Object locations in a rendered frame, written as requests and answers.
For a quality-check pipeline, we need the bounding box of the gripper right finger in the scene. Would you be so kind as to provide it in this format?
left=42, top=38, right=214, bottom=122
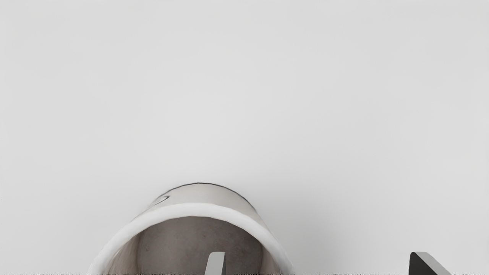
left=408, top=251, right=453, bottom=275

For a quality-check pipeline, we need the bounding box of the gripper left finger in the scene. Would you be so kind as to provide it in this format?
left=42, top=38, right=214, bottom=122
left=204, top=251, right=227, bottom=275

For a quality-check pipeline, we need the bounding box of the white mug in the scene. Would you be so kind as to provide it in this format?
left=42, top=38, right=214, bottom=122
left=86, top=182, right=295, bottom=275

